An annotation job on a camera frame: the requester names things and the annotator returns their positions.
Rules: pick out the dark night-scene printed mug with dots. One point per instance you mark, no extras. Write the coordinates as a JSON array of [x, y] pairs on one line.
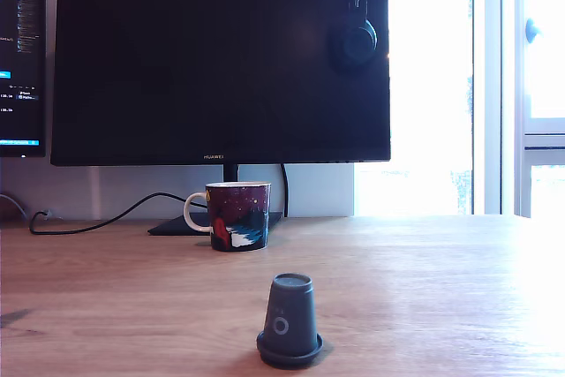
[[240, 218]]

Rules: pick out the black headphones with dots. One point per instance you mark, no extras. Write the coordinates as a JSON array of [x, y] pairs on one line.
[[355, 46]]

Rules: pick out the black monitor showing code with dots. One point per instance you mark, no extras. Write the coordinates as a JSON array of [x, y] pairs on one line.
[[22, 41]]

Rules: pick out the white window frame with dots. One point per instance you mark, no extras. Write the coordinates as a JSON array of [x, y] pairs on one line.
[[492, 85]]

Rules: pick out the dark grey coffee capsule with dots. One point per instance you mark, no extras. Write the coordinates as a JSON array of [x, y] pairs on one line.
[[289, 315]]

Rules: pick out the large black monitor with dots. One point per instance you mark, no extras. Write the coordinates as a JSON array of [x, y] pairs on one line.
[[198, 63]]

